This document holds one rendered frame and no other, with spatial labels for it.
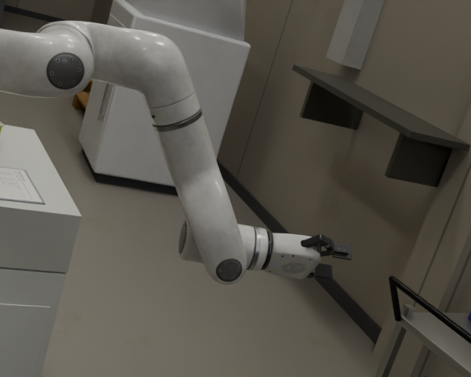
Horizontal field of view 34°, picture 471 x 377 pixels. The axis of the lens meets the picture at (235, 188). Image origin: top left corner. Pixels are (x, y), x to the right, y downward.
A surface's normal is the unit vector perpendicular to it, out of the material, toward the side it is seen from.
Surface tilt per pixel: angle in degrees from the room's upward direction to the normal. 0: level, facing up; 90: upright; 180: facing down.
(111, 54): 100
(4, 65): 98
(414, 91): 90
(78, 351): 0
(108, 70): 115
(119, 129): 90
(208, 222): 69
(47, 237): 90
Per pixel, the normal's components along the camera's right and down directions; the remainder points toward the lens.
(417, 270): -0.89, -0.15
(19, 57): -0.43, 0.18
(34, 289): 0.39, 0.38
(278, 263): -0.04, 0.83
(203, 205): -0.09, -0.35
